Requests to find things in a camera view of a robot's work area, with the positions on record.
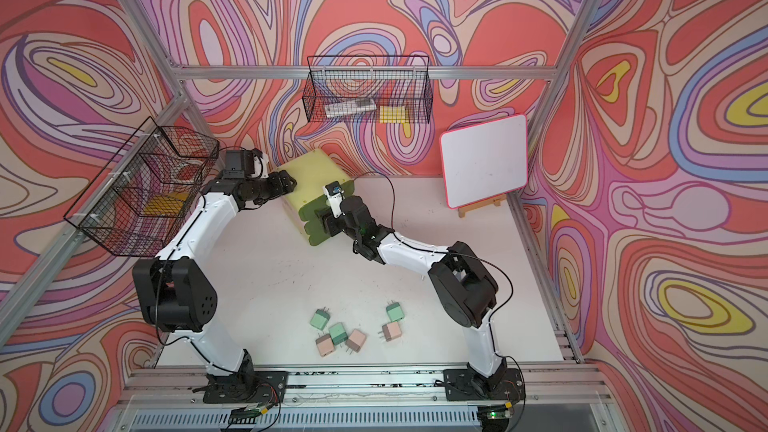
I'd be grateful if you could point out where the green drawer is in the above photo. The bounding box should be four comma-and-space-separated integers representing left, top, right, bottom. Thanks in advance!
298, 180, 355, 223
303, 214, 336, 240
308, 229, 333, 247

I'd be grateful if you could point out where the yellow green drawer cabinet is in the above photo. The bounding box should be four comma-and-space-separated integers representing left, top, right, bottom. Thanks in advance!
278, 149, 353, 241

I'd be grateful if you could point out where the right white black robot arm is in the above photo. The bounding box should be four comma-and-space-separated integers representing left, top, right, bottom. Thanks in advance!
321, 187, 506, 379

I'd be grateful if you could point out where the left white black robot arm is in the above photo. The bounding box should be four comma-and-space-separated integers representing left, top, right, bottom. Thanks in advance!
132, 171, 297, 377

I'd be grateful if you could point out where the yellow block in left basket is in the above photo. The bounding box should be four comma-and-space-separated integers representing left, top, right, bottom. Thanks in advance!
142, 192, 189, 218

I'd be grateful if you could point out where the yellow block in basket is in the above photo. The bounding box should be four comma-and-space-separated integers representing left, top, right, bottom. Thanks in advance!
142, 192, 189, 218
378, 106, 409, 124

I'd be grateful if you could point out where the green plug right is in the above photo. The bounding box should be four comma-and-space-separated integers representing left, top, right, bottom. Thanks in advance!
385, 302, 405, 322

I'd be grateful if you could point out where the green plug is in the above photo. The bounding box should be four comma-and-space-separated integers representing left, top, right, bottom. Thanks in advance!
328, 323, 349, 345
385, 302, 405, 322
309, 308, 331, 331

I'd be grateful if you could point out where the green plug left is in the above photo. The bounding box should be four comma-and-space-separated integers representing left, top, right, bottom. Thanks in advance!
309, 308, 331, 331

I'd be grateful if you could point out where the wooden easel stand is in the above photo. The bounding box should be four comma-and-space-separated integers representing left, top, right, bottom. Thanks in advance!
457, 194, 506, 218

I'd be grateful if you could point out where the yellow block in back basket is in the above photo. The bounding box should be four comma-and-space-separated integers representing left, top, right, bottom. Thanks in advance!
378, 106, 409, 124

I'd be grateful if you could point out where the grey box in back basket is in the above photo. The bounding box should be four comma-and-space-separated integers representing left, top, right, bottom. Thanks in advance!
324, 98, 377, 119

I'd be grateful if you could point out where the green plug centre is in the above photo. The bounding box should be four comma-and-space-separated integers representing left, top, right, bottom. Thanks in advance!
328, 323, 349, 345

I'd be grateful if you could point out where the pink plug right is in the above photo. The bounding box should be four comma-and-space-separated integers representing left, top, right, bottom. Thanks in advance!
380, 321, 403, 342

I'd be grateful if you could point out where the pink plug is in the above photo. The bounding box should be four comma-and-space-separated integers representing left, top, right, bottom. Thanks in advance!
345, 329, 367, 353
315, 334, 336, 357
380, 321, 403, 342

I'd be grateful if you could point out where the pink plug centre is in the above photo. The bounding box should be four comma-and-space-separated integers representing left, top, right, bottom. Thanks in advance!
345, 329, 367, 353

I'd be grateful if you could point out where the pink plug left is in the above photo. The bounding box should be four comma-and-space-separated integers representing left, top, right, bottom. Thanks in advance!
315, 334, 336, 357

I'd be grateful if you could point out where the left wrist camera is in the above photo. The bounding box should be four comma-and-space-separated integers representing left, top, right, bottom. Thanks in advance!
223, 148, 269, 180

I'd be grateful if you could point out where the black wire basket left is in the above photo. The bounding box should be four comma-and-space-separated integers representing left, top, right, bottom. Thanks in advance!
64, 118, 220, 257

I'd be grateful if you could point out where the black wire basket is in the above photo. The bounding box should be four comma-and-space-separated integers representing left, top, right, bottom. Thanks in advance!
302, 53, 433, 124
64, 118, 220, 257

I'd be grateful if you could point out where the black wire basket back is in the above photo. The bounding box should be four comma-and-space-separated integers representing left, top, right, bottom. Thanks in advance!
302, 53, 433, 124

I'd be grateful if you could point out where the white board pink frame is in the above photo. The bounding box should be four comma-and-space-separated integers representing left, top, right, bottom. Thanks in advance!
439, 115, 528, 209

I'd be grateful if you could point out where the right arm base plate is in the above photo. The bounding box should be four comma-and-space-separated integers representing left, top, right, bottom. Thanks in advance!
441, 364, 526, 404

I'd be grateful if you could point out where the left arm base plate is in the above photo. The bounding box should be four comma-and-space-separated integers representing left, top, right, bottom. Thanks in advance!
203, 370, 288, 404

